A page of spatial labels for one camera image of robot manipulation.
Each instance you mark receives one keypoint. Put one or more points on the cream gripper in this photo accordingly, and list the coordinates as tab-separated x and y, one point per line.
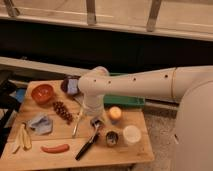
93	105

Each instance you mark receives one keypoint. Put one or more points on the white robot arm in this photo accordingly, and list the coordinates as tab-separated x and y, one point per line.
191	88

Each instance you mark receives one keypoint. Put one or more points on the green plastic tray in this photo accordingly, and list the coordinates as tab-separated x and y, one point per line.
124	101

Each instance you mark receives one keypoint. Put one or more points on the yellow apple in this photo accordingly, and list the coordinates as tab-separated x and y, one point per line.
115	113

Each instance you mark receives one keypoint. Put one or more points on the light blue sponge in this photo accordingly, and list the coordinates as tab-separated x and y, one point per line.
72	87

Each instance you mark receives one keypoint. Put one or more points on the brown grape bunch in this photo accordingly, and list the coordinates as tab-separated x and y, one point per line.
62	111

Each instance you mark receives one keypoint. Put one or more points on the dark brown bowl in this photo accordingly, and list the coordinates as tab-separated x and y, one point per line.
65	83

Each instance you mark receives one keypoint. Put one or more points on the small metal cup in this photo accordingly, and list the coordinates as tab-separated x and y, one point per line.
111	138

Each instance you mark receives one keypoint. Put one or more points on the white plastic cup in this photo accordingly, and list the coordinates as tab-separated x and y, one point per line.
131	135

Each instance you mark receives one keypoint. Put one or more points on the orange red bowl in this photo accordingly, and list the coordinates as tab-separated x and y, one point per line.
42	93

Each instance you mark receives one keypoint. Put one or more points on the red sausage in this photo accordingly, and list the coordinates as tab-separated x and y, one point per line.
56	149

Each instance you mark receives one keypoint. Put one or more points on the blue grey cloth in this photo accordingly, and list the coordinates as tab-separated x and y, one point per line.
41	124

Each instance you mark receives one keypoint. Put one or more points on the blue object on chair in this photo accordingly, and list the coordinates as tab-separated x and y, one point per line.
19	94

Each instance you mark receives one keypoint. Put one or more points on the peeled banana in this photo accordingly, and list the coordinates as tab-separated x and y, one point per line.
22	139

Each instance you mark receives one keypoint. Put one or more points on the black chair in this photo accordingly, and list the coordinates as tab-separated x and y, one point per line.
6	102

